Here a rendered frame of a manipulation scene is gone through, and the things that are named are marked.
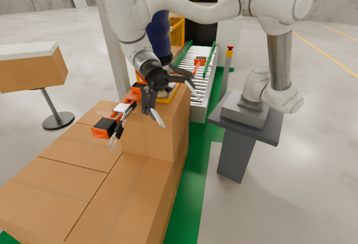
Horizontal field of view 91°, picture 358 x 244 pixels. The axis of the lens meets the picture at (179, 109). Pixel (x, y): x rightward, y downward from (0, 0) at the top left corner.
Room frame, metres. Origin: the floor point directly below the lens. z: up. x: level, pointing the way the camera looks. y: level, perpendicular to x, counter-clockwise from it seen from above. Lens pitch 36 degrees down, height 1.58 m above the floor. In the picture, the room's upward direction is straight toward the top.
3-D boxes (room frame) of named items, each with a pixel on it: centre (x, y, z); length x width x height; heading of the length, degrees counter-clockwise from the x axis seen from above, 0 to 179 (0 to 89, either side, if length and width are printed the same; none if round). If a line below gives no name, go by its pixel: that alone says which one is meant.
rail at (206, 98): (2.55, -0.53, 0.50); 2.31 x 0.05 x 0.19; 166
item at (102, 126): (0.57, 0.32, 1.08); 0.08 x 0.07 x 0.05; 165
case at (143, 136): (1.14, 0.16, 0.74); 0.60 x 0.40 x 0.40; 166
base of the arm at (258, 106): (1.15, -0.57, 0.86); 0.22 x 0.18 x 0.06; 153
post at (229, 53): (1.93, -0.55, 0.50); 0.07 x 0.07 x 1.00; 76
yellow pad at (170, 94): (1.13, 0.07, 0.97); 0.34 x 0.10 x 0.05; 165
